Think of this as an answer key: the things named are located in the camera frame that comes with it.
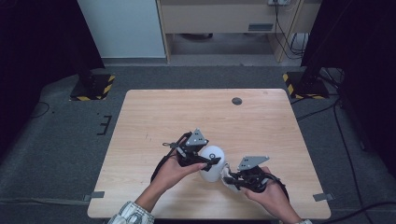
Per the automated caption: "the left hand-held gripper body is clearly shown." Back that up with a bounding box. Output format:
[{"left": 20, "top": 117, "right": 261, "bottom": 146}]
[{"left": 176, "top": 128, "right": 209, "bottom": 168}]

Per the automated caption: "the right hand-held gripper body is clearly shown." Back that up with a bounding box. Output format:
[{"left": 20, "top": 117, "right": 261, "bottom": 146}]
[{"left": 237, "top": 155, "right": 276, "bottom": 193}]

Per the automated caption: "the white plastic bottle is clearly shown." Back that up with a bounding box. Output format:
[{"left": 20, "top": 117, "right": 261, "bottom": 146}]
[{"left": 198, "top": 145, "right": 226, "bottom": 184}]

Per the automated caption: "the person's right hand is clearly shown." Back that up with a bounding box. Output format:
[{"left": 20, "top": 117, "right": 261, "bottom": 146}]
[{"left": 242, "top": 166, "right": 295, "bottom": 217}]

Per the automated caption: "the person's left hand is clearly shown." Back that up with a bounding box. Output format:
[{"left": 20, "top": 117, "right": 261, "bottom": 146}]
[{"left": 151, "top": 154, "right": 208, "bottom": 193}]

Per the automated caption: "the grey tape strip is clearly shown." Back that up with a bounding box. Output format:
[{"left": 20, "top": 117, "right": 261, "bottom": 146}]
[
  {"left": 312, "top": 192, "right": 335, "bottom": 203},
  {"left": 82, "top": 190, "right": 106, "bottom": 203}
]

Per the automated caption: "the patterned left sleeve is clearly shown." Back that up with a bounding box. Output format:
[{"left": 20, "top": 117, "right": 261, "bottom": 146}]
[{"left": 106, "top": 200, "right": 156, "bottom": 224}]

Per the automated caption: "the black yellow-striped stand base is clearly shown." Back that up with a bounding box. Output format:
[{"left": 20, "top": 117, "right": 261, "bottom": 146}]
[
  {"left": 282, "top": 70, "right": 331, "bottom": 101},
  {"left": 69, "top": 72, "right": 117, "bottom": 102}
]

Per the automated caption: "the light wooden desk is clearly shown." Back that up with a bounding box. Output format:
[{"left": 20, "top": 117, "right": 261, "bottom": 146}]
[{"left": 156, "top": 0, "right": 323, "bottom": 63}]

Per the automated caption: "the white cabinet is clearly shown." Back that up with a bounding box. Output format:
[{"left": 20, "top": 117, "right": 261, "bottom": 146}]
[{"left": 77, "top": 0, "right": 166, "bottom": 59}]

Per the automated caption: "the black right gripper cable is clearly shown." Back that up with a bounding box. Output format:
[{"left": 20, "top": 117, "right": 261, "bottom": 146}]
[{"left": 266, "top": 173, "right": 291, "bottom": 202}]

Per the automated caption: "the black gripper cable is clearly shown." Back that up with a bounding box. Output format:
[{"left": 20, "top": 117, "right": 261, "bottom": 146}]
[
  {"left": 149, "top": 132, "right": 191, "bottom": 184},
  {"left": 266, "top": 173, "right": 291, "bottom": 202}
]

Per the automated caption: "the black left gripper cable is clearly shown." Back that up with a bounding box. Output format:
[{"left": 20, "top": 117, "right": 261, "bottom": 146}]
[{"left": 149, "top": 132, "right": 191, "bottom": 184}]

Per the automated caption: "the long black floor cable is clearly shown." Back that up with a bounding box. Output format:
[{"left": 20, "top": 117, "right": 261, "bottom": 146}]
[{"left": 290, "top": 92, "right": 396, "bottom": 224}]

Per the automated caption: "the bundle of black cables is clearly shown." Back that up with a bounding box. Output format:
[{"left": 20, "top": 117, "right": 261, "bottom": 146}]
[{"left": 273, "top": 0, "right": 310, "bottom": 61}]

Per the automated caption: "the thin black floor cable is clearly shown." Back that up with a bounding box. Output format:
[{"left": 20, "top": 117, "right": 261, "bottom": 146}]
[{"left": 29, "top": 100, "right": 51, "bottom": 119}]

